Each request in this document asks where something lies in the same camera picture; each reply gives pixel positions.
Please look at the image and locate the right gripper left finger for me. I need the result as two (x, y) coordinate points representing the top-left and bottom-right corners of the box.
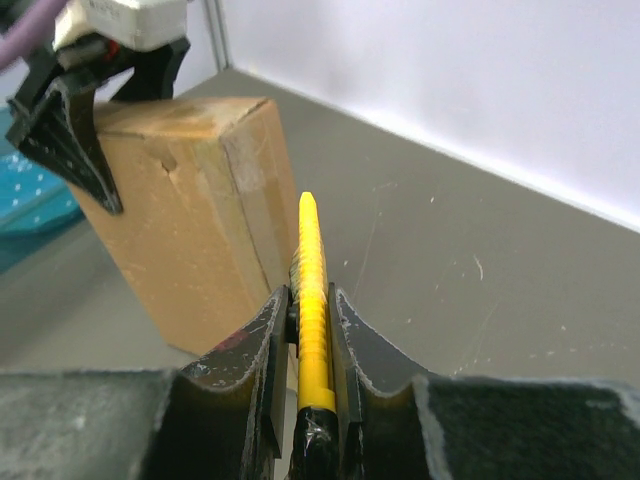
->
(144, 286), (290, 479)

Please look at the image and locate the brown cardboard express box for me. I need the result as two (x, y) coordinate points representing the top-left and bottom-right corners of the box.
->
(75, 97), (298, 355)

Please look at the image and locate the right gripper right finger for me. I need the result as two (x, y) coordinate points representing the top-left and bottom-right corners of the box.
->
(328, 283), (431, 479)

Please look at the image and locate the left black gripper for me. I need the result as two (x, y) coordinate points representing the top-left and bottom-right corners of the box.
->
(6, 37), (191, 215)

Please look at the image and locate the teal plastic bin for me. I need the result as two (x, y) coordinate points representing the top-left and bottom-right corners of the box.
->
(1, 138), (84, 272)

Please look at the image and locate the yellow utility knife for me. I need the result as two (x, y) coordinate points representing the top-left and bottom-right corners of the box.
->
(289, 191), (339, 479)

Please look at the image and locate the blue perforated plate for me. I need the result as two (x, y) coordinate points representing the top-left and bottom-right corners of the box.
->
(1, 152), (82, 236)

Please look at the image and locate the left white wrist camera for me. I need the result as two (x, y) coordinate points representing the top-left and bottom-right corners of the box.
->
(52, 0), (188, 52)

